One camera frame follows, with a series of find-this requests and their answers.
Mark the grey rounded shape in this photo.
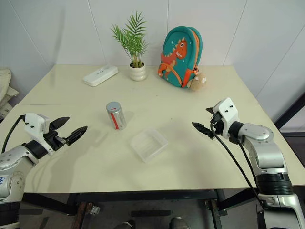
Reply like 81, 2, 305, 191
168, 216, 189, 229
113, 221, 134, 229

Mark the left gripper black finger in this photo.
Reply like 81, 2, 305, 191
51, 116, 71, 131
65, 125, 88, 146

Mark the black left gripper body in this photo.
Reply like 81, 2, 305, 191
43, 123, 70, 153

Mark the grey round object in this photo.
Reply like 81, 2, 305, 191
106, 101, 121, 113

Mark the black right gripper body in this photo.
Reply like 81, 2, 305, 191
209, 111, 231, 139

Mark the black metal stand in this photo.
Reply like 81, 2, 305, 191
274, 91, 305, 138

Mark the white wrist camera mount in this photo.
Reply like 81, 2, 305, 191
23, 113, 55, 156
213, 97, 240, 138

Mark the grey jar with red tape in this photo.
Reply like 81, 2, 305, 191
106, 107, 127, 131

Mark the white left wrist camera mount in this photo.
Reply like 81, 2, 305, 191
23, 113, 55, 156

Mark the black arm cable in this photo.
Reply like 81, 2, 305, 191
0, 114, 26, 154
229, 136, 261, 191
209, 115, 265, 209

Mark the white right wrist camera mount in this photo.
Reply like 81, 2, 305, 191
213, 97, 240, 138

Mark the teal dinosaur backpack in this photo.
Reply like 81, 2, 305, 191
157, 25, 204, 89

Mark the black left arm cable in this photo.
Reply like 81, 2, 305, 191
0, 114, 26, 154

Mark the white rectangular case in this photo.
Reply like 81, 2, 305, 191
82, 64, 119, 87

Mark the clear plastic square container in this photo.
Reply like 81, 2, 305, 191
130, 127, 168, 164

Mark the white cloth sack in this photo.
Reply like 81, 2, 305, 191
0, 68, 20, 120

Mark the black metal table frame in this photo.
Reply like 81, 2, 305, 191
20, 189, 261, 229

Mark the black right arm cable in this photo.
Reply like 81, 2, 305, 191
229, 136, 261, 191
209, 115, 265, 209

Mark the green plant in white pot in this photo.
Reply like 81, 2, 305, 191
110, 11, 149, 82

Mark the brown plush toy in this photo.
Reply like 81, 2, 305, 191
186, 71, 208, 92

